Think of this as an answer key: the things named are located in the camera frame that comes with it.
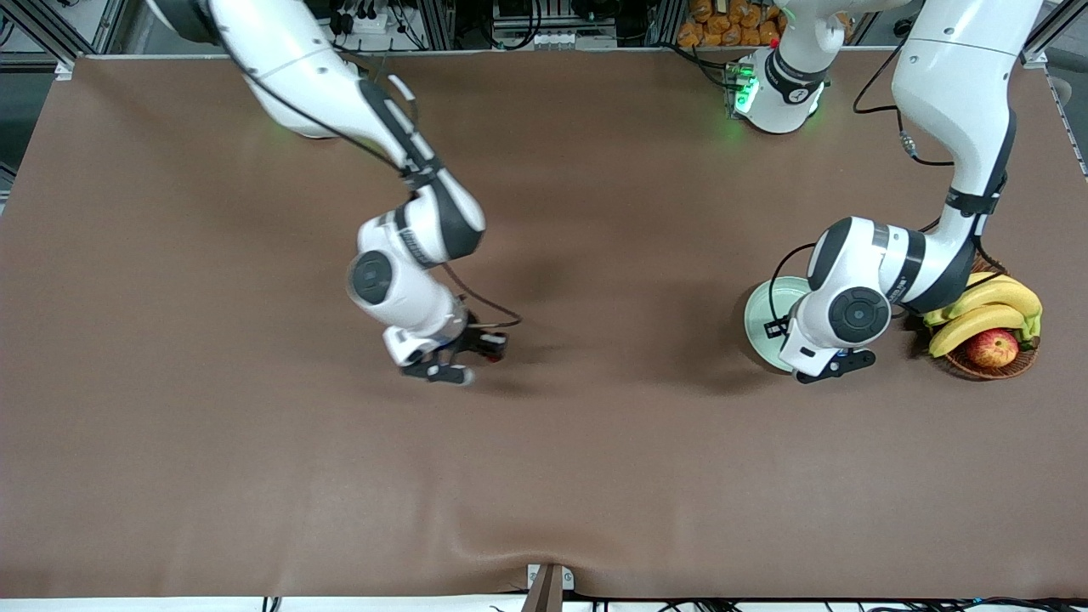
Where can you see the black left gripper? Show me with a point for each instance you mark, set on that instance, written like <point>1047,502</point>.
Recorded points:
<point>779,326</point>

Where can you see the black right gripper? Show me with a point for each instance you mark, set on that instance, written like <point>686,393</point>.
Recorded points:
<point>473,337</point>

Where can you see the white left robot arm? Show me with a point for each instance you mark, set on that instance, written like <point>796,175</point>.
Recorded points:
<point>960,76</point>

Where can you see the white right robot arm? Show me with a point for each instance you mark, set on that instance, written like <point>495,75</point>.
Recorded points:
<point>289,59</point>

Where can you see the pale green round plate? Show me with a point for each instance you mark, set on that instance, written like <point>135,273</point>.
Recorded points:
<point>761,327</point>

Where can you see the brown table cover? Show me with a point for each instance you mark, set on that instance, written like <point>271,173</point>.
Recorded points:
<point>544,467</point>

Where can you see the yellow banana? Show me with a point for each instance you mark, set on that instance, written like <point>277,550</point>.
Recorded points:
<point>969,327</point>
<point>1007,296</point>
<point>999,278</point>

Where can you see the red apple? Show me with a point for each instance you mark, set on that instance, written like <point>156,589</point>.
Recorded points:
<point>992,348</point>

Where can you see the brown wicker basket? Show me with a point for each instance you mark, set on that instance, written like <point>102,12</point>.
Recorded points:
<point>994,372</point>

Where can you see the orange bread rolls pile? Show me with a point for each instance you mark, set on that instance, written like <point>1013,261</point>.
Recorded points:
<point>722,21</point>

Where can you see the white terminal block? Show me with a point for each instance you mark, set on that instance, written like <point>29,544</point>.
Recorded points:
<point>569,40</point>

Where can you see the white power strip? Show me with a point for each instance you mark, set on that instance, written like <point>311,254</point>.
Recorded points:
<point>370,22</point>

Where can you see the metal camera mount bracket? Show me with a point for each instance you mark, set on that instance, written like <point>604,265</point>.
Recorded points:
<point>548,586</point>

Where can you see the aluminium frame profile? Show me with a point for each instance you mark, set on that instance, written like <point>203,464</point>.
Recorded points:
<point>42,30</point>
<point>667,21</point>
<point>1045,42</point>
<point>438,21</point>

